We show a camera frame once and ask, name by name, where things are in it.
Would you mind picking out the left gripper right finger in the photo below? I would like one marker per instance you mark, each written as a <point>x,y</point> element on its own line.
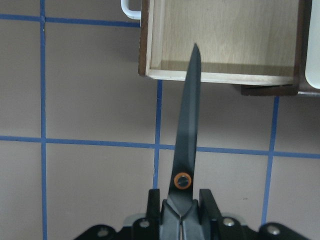
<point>209,215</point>

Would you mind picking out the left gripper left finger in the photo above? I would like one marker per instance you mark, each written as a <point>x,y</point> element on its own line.
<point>153,214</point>

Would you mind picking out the orange grey scissors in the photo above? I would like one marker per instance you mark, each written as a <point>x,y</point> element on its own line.
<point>179,210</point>

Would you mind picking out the dark wooden drawer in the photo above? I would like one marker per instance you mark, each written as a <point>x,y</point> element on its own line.
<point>257,44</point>

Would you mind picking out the white drawer handle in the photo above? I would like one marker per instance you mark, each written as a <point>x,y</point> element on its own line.
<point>131,14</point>

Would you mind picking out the white plastic tray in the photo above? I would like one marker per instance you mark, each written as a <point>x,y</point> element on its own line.
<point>312,67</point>

